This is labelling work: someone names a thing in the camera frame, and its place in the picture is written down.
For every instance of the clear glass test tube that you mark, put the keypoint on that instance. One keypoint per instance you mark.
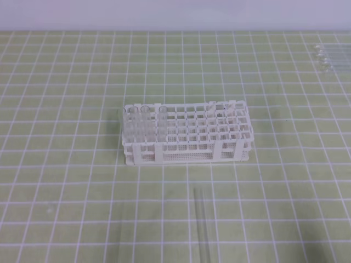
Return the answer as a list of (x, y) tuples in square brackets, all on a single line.
[(200, 203)]

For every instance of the white plastic test tube rack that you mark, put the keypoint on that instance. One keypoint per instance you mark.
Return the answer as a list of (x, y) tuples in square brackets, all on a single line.
[(200, 132)]

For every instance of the green grid tablecloth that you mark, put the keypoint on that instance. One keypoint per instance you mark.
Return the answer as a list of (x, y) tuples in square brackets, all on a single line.
[(67, 195)]

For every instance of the glass test tube on cloth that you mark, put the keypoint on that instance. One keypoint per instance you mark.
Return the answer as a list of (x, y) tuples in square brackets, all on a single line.
[(333, 52), (333, 57), (336, 69), (333, 47), (332, 64)]

